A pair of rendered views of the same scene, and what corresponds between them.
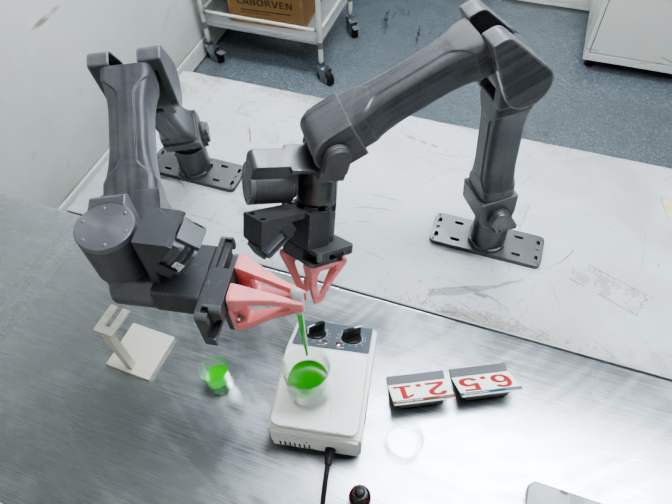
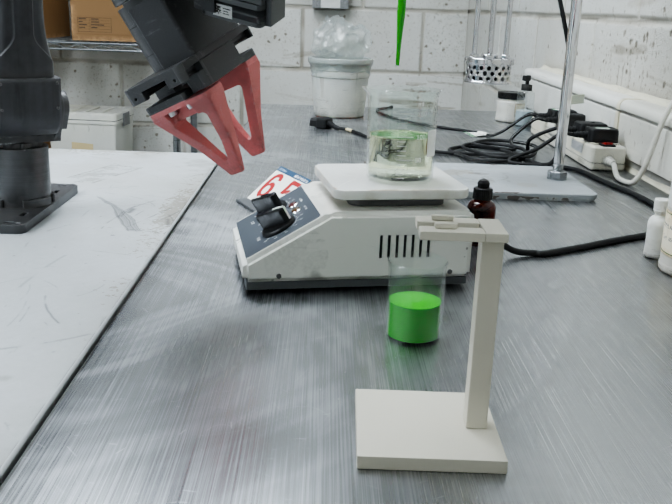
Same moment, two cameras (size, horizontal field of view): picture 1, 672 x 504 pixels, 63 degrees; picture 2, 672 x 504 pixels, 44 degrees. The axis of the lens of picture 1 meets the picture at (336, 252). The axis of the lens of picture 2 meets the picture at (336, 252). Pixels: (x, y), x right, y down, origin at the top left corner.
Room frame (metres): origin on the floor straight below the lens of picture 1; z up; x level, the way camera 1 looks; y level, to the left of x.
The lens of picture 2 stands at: (0.63, 0.70, 1.14)
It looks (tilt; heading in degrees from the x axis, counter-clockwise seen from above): 17 degrees down; 247
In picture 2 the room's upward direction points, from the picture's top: 2 degrees clockwise
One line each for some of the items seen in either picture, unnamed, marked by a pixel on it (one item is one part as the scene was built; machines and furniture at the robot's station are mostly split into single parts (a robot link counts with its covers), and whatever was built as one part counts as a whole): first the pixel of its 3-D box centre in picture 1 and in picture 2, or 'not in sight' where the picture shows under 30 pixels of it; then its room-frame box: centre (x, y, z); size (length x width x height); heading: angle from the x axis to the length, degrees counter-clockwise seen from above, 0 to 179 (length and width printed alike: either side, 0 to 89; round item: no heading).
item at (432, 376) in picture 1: (419, 387); not in sight; (0.33, -0.12, 0.92); 0.09 x 0.06 x 0.04; 95
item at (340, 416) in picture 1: (320, 388); (387, 180); (0.31, 0.03, 0.98); 0.12 x 0.12 x 0.01; 79
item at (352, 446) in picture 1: (325, 384); (358, 226); (0.33, 0.03, 0.94); 0.22 x 0.13 x 0.08; 169
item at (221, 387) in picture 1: (217, 376); (415, 298); (0.36, 0.19, 0.93); 0.04 x 0.04 x 0.06
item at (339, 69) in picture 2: not in sight; (340, 66); (-0.07, -1.00, 1.01); 0.14 x 0.14 x 0.21
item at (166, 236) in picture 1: (184, 258); not in sight; (0.33, 0.15, 1.28); 0.07 x 0.06 x 0.11; 168
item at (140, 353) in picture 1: (129, 333); (432, 330); (0.42, 0.32, 0.96); 0.08 x 0.08 x 0.13; 67
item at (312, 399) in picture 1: (308, 377); (398, 136); (0.31, 0.04, 1.03); 0.07 x 0.06 x 0.08; 170
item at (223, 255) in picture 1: (197, 287); not in sight; (0.33, 0.15, 1.22); 0.10 x 0.07 x 0.07; 168
